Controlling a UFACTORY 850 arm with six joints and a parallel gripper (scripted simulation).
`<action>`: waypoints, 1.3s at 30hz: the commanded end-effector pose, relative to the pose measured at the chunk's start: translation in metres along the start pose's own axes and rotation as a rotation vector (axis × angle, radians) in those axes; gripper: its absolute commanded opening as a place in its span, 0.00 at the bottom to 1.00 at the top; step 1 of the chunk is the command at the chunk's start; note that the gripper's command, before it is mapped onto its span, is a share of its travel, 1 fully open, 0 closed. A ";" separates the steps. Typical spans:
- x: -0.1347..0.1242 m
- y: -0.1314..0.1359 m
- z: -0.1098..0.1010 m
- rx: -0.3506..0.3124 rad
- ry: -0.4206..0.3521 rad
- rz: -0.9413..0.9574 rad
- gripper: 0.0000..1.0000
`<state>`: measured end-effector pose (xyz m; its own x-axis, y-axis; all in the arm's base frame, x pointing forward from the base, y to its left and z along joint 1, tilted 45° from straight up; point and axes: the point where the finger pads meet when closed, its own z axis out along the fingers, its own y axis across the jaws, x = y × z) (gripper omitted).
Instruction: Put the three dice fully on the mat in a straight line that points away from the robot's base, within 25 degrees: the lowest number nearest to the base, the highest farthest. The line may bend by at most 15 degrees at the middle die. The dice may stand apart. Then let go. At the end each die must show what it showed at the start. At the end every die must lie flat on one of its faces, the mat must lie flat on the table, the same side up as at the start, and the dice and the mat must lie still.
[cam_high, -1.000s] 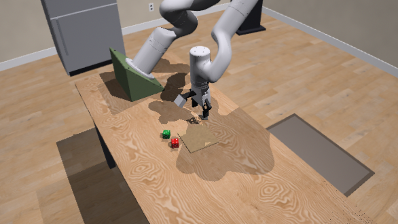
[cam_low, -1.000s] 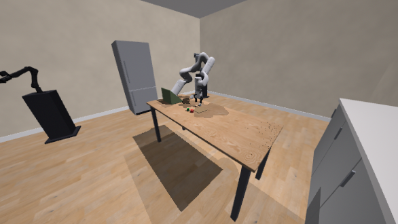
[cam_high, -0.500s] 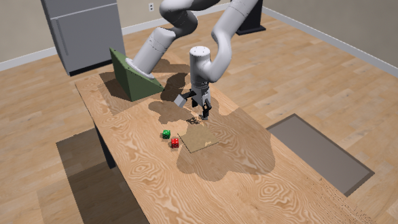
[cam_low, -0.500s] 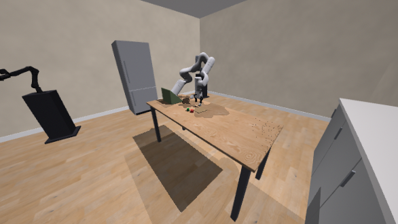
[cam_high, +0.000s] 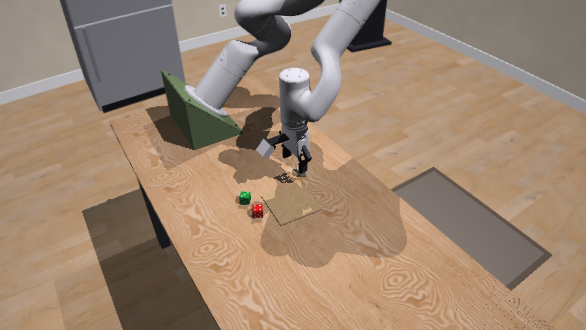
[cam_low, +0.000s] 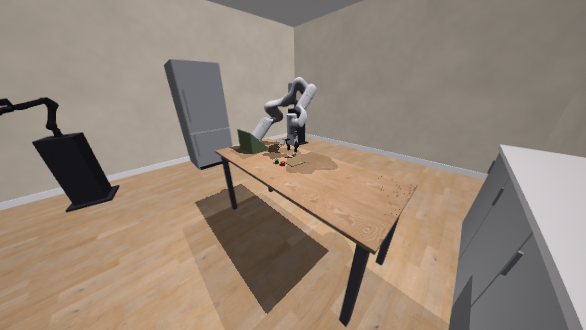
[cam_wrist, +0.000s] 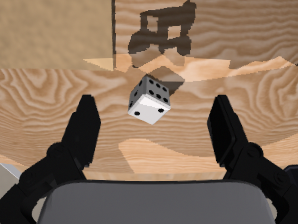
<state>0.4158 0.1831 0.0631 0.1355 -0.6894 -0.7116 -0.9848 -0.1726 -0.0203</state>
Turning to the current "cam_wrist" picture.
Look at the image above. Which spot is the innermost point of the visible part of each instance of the beige flat mat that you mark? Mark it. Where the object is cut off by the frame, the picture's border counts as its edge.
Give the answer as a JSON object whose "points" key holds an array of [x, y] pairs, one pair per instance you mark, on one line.
{"points": [[56, 34]]}

